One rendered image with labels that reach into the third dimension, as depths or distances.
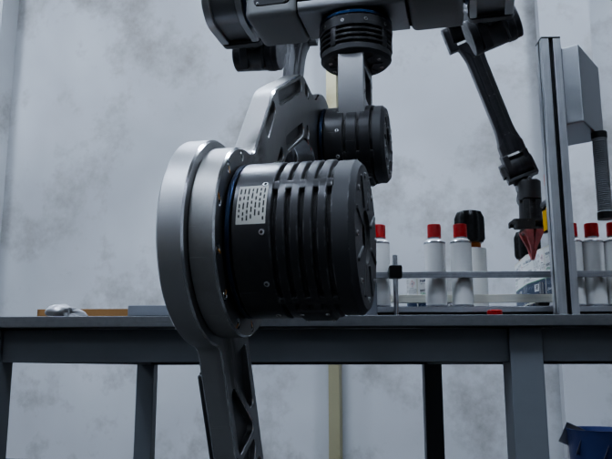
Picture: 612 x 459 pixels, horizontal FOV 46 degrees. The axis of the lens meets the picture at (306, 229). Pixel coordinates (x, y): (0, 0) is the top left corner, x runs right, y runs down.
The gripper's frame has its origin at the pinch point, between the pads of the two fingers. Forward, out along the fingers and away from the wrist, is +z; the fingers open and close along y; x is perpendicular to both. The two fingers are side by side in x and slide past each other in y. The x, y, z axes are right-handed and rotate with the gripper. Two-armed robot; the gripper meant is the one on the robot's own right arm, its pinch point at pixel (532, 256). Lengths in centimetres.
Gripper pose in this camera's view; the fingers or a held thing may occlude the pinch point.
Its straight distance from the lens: 191.5
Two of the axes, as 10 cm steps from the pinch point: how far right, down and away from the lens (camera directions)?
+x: -0.4, -2.0, -9.8
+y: -10.0, 0.0, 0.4
